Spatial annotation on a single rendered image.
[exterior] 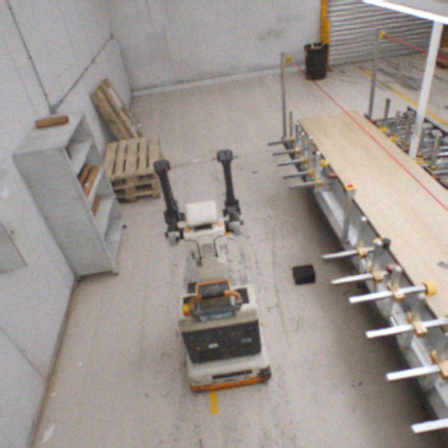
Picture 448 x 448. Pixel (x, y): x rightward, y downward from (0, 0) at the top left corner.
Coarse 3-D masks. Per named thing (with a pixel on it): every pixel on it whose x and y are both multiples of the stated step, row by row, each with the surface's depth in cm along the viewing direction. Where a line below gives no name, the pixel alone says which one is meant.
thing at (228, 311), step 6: (234, 300) 234; (240, 300) 233; (228, 306) 233; (234, 306) 226; (240, 306) 234; (192, 312) 232; (198, 312) 225; (204, 312) 225; (210, 312) 225; (216, 312) 224; (222, 312) 225; (228, 312) 227; (234, 312) 229; (198, 318) 229; (204, 318) 231; (210, 318) 234; (216, 318) 236; (222, 318) 238
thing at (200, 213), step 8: (184, 208) 242; (192, 208) 240; (200, 208) 240; (208, 208) 240; (216, 208) 246; (192, 216) 240; (200, 216) 240; (208, 216) 240; (216, 216) 241; (192, 224) 240; (200, 224) 241
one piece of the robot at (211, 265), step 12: (180, 228) 251; (192, 228) 247; (216, 228) 242; (228, 228) 249; (192, 240) 242; (204, 240) 244; (216, 240) 244; (204, 252) 248; (216, 252) 249; (204, 264) 261; (216, 264) 263; (204, 276) 270; (216, 276) 270; (228, 276) 274
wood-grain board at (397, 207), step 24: (312, 120) 442; (336, 120) 434; (360, 120) 426; (336, 144) 386; (360, 144) 380; (384, 144) 374; (336, 168) 348; (360, 168) 343; (384, 168) 338; (408, 168) 333; (360, 192) 312; (384, 192) 308; (408, 192) 304; (432, 192) 300; (384, 216) 283; (408, 216) 280; (432, 216) 276; (408, 240) 259; (432, 240) 256; (408, 264) 241; (432, 264) 239; (432, 312) 212
